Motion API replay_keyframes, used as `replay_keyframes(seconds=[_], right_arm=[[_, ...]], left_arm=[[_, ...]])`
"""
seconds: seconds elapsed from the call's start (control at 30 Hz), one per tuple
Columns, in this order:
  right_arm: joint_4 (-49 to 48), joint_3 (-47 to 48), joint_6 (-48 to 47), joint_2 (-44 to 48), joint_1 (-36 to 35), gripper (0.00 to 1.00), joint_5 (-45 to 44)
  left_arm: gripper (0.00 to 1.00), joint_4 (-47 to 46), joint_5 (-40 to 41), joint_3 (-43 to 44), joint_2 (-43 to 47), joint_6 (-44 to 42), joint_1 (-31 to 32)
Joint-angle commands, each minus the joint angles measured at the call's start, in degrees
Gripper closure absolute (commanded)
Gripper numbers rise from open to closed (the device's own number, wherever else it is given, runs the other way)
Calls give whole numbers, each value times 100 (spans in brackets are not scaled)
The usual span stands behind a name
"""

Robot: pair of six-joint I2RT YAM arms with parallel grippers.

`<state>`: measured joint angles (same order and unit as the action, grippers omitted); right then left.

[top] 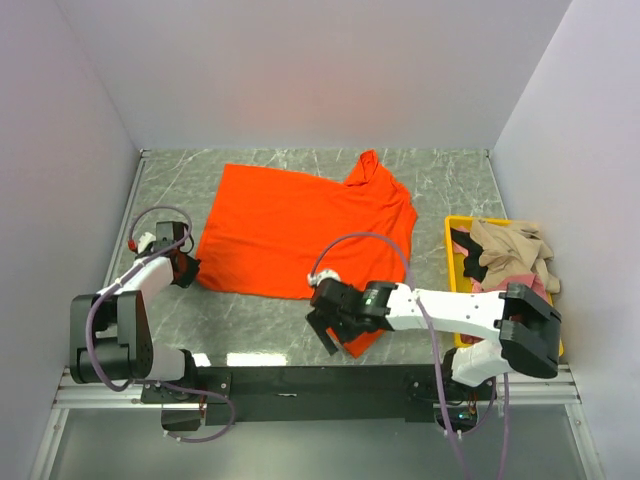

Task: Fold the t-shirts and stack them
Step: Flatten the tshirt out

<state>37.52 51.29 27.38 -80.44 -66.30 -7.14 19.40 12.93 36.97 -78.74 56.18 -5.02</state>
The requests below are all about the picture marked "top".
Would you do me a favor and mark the orange t shirt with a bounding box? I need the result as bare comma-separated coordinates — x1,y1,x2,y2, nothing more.
194,149,419,360

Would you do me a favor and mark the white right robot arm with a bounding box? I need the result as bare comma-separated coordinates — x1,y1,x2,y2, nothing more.
306,278,561,399

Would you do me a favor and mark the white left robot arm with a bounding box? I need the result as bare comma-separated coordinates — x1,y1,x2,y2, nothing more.
69,221,200,402

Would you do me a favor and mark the black base crossbar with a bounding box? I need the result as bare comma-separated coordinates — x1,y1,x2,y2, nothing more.
141,365,438,433

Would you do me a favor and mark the yellow plastic bin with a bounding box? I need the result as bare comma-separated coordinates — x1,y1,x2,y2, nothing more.
444,214,565,359

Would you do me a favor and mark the black t shirt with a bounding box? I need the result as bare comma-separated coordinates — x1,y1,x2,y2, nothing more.
450,228,488,283

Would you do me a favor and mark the beige t shirt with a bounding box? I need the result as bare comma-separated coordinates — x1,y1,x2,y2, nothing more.
470,218,561,294

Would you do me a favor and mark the pink t shirt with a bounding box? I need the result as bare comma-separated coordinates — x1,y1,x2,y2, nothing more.
462,272,551,346

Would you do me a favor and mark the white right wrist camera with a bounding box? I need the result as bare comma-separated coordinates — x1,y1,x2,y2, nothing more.
307,269,341,288

